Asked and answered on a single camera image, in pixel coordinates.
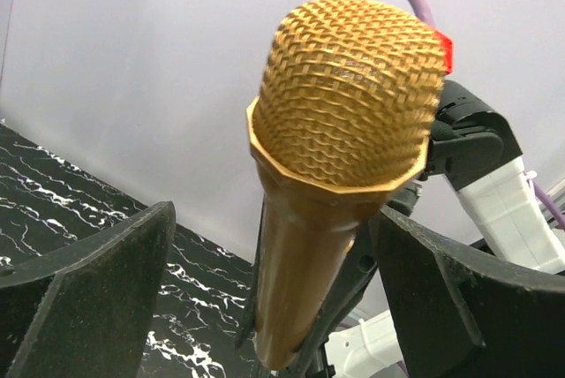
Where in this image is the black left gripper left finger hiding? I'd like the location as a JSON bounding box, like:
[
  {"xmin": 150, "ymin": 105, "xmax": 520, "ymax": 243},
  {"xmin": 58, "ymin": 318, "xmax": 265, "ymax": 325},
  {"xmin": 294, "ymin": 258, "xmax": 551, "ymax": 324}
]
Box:
[{"xmin": 1, "ymin": 201, "xmax": 176, "ymax": 377}]

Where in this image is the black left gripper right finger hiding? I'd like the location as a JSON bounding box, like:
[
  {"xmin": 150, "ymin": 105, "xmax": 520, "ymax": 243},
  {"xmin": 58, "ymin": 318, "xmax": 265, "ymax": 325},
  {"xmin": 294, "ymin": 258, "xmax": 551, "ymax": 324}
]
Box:
[{"xmin": 371, "ymin": 207, "xmax": 564, "ymax": 378}]

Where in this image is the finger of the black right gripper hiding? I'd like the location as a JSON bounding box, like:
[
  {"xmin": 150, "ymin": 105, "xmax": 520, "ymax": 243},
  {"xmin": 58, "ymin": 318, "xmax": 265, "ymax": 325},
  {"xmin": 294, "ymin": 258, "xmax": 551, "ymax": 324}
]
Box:
[
  {"xmin": 293, "ymin": 225, "xmax": 377, "ymax": 377},
  {"xmin": 234, "ymin": 200, "xmax": 265, "ymax": 350}
]

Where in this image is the gold toy microphone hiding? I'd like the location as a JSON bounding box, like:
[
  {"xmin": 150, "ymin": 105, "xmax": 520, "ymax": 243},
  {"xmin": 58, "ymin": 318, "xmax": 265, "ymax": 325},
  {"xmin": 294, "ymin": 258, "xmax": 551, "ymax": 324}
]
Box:
[{"xmin": 246, "ymin": 0, "xmax": 445, "ymax": 370}]

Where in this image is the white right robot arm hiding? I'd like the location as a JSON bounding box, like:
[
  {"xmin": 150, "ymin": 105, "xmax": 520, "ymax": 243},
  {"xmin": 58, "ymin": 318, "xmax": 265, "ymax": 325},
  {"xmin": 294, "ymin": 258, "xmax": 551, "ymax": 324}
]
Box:
[{"xmin": 237, "ymin": 80, "xmax": 564, "ymax": 377}]

